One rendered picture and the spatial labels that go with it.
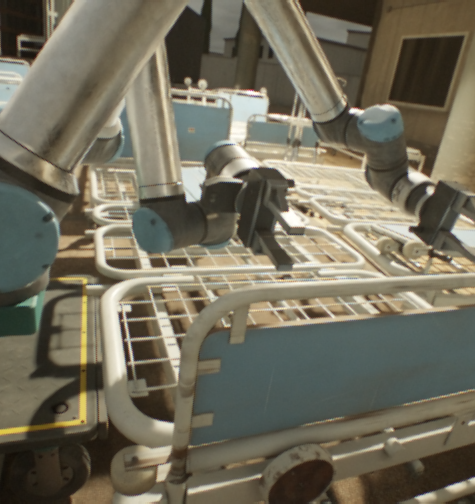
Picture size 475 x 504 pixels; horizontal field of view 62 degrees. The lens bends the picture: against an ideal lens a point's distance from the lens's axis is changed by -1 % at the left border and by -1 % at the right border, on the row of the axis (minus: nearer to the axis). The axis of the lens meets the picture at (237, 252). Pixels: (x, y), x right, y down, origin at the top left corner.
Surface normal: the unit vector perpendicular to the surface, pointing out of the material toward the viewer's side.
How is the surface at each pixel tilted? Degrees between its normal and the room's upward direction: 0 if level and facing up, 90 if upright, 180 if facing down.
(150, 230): 94
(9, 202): 93
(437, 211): 90
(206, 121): 90
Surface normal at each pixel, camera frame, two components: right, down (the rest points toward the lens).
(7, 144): 0.40, -0.55
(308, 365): 0.33, 0.40
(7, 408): 0.13, -0.91
